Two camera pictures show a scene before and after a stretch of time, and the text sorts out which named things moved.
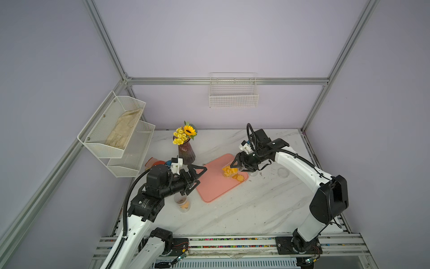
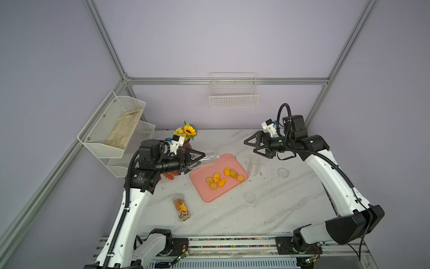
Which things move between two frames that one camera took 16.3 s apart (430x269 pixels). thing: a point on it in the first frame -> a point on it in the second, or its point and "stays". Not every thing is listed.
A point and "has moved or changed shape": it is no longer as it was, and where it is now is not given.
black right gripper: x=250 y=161 -> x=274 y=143
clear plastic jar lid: x=283 y=172 stays
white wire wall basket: x=233 y=89 stays
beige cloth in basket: x=125 y=124 stays
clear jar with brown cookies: x=182 y=203 has moved or changed shape
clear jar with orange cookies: x=228 y=171 -> x=211 y=158
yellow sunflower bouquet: x=183 y=133 stays
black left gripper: x=194 y=176 -> x=181 y=161
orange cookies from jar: x=228 y=171 -> x=215 y=181
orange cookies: x=239 y=177 stays
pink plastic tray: x=213 y=184 stays
